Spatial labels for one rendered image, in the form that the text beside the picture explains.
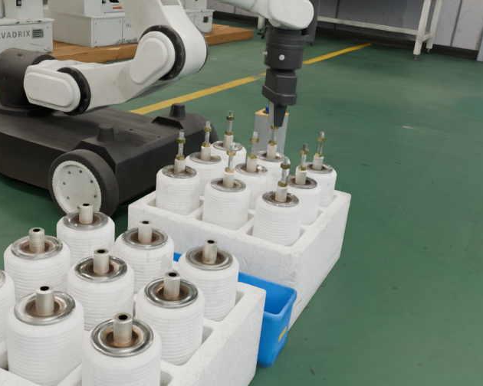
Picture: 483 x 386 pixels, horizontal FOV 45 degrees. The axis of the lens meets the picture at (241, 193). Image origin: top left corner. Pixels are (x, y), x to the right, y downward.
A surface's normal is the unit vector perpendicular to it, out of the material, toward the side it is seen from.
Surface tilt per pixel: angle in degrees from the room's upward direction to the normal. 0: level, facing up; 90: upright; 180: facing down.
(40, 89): 90
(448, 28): 90
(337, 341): 0
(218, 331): 0
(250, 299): 0
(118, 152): 45
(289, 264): 90
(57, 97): 90
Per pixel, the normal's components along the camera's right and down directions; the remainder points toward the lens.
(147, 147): 0.71, -0.46
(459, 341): 0.10, -0.92
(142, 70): -0.45, 0.29
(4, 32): 0.89, 0.25
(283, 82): 0.27, 0.39
